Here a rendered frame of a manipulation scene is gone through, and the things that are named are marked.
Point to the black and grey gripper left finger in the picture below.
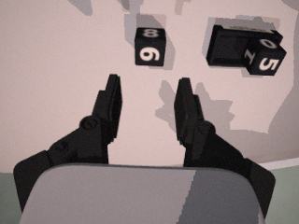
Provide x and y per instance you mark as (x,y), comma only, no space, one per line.
(87,144)

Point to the black calendar cube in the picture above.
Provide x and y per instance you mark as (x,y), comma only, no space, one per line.
(263,56)
(150,46)

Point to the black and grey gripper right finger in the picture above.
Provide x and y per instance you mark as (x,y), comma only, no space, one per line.
(204,148)

